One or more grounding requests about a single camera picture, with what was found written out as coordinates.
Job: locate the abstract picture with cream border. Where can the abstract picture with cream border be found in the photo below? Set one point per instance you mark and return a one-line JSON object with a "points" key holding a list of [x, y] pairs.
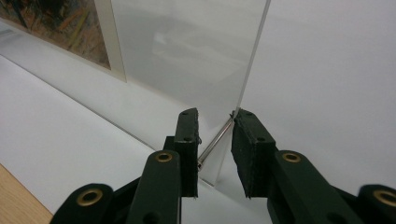
{"points": [[62, 28]]}

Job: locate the clear acrylic plate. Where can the clear acrylic plate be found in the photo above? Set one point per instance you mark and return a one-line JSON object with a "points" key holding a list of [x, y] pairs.
{"points": [[186, 56], [93, 102]]}

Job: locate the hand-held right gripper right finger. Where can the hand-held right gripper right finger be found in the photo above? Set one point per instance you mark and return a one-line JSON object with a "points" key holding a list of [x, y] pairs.
{"points": [[252, 155]]}

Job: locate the metal standoff post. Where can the metal standoff post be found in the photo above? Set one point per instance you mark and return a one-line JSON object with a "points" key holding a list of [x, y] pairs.
{"points": [[218, 140]]}

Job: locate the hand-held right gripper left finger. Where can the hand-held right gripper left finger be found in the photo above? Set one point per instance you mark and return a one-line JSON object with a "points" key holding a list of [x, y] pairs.
{"points": [[186, 155]]}

